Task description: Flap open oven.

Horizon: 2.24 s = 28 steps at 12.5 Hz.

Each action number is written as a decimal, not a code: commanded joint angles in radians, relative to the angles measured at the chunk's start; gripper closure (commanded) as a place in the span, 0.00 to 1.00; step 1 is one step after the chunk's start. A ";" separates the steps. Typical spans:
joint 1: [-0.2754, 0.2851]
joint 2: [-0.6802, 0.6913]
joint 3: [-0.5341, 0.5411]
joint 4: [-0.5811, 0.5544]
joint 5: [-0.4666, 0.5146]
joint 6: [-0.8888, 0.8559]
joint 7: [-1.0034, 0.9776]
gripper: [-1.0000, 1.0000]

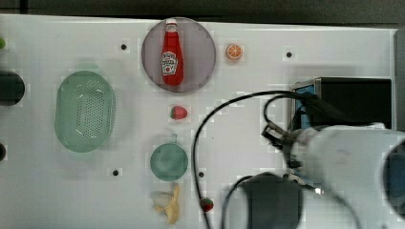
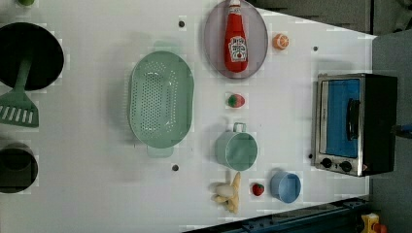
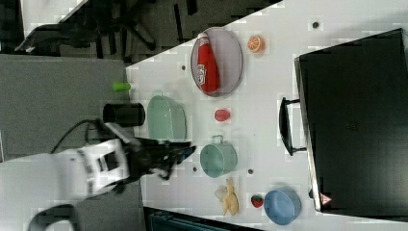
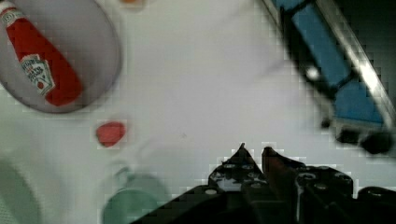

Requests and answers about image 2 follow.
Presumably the orange slice toy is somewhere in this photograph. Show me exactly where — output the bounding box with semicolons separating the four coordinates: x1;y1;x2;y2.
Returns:
272;33;290;50

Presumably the green colander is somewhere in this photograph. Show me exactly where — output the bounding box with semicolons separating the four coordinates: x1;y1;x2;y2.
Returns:
128;50;194;158

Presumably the red plush ketchup bottle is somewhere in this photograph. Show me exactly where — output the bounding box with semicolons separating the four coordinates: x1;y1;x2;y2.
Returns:
223;0;248;73

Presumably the peeled banana toy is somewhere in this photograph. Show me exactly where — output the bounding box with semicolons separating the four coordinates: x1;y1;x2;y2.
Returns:
212;172;241;215

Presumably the grey round plate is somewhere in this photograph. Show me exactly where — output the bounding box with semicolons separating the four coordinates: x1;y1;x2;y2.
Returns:
203;0;268;79

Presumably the green cylinder toy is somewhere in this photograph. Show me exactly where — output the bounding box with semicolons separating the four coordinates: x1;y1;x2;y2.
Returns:
18;0;35;6

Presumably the green mug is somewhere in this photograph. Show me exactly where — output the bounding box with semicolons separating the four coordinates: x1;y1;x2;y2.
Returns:
215;122;258;172

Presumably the green spatula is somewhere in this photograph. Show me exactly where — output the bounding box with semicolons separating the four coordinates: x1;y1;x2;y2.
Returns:
0;51;39;128

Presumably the small red strawberry toy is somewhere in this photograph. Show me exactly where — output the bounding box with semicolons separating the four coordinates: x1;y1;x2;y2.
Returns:
252;183;265;196

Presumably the yellow red button box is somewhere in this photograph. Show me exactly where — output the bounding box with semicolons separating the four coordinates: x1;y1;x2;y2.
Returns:
361;213;388;233

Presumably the small black cup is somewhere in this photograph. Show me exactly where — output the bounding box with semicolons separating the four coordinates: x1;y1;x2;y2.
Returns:
0;143;39;193

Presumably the blue bowl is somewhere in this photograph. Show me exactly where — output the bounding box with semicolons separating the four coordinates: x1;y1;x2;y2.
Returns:
270;171;301;204

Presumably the large black cup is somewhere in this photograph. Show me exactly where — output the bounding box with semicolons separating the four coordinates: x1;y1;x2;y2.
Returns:
0;22;64;91

